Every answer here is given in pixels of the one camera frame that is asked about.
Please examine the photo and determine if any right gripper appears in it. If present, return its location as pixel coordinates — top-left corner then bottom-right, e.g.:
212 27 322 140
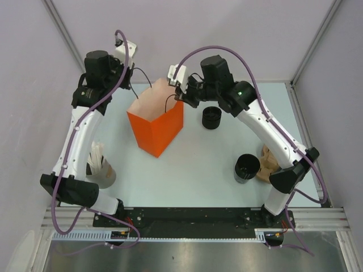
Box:
175 75 220 109

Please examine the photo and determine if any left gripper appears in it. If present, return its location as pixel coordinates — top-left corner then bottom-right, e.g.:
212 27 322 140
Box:
103 54 134 92

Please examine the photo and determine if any orange paper bag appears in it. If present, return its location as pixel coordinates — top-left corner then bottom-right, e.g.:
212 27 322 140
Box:
126 78 184 158

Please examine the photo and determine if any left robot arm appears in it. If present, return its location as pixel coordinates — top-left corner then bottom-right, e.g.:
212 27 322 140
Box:
40 48 133 227

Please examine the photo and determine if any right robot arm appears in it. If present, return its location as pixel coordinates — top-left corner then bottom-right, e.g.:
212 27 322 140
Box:
167 55 319 227

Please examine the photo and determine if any black coffee cup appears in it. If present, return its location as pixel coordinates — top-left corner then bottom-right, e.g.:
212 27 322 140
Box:
234 154 260 184

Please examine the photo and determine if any black ribbed cup stack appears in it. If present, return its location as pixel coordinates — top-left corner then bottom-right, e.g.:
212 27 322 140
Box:
202 107 222 130

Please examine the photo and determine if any white straws bundle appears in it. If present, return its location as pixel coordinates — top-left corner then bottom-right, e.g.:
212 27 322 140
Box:
87 142 104 175

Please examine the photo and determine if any grey straw holder cup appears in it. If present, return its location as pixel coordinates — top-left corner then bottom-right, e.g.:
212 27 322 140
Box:
86 159 116 189

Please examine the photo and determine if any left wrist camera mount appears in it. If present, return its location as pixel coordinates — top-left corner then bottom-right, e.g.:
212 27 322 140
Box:
114 40 138 67

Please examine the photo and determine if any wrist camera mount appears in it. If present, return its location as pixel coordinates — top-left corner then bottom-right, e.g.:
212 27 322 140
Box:
114 40 138 67
167 64 189 94

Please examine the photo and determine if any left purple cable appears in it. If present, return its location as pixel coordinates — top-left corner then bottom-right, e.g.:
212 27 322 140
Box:
51 29 141 256

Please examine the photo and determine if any purple cable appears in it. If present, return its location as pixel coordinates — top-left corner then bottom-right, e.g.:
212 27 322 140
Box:
173 46 330 256
51 29 141 256

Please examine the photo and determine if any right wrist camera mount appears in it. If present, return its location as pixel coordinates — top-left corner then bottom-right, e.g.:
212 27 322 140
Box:
167 64 189 94

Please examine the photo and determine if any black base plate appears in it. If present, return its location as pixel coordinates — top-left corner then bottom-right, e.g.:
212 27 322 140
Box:
93 206 296 238

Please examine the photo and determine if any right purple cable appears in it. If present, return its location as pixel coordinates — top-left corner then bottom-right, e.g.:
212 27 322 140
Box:
173 46 330 256

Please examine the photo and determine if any grey slotted cable duct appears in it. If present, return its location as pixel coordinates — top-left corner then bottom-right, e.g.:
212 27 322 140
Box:
53 230 265 243

